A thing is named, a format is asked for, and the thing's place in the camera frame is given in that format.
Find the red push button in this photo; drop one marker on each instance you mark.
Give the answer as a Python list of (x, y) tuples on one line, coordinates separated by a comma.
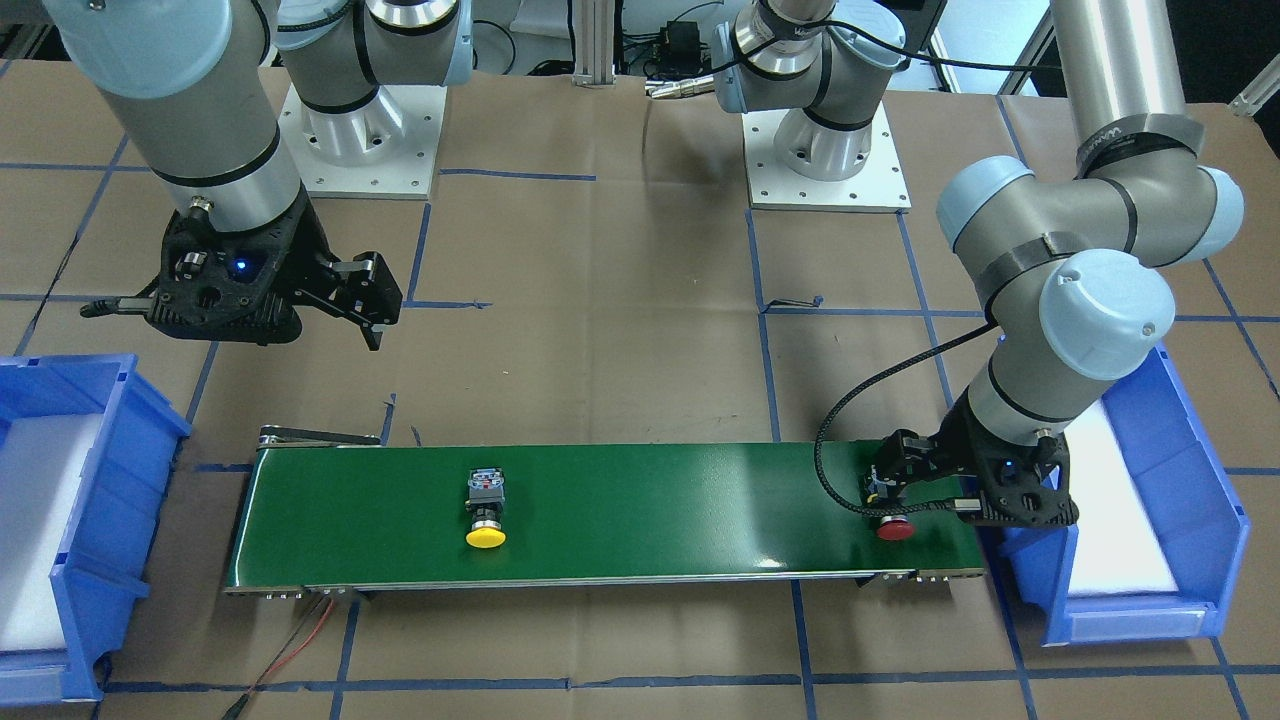
[(895, 528)]

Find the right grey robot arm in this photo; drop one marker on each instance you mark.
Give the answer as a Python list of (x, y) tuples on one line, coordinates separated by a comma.
[(246, 110)]

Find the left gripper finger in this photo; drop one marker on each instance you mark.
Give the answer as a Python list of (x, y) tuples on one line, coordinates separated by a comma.
[(964, 507), (903, 458)]

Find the blue empty bin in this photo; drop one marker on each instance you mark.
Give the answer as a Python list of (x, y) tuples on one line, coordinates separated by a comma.
[(97, 577)]

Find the yellow push button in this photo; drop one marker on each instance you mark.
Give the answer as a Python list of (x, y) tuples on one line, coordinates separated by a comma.
[(485, 504)]

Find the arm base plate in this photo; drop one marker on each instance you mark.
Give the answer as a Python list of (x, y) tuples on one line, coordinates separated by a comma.
[(386, 150), (793, 164)]

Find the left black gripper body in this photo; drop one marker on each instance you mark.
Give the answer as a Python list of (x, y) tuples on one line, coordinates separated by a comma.
[(947, 454)]

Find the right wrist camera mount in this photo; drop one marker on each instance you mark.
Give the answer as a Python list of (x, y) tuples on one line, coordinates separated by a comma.
[(216, 285)]

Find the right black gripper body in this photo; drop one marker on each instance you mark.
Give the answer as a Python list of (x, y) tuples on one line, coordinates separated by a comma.
[(312, 252)]

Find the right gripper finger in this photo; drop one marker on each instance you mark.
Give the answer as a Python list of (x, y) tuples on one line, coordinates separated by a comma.
[(364, 292)]

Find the green conveyor belt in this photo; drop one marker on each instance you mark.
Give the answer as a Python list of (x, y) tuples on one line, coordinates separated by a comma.
[(339, 519)]

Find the blue bin with buttons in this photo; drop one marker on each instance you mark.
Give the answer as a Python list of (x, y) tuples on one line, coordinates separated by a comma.
[(1161, 533)]

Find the aluminium frame post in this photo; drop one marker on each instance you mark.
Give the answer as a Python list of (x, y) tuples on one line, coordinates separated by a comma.
[(593, 38)]

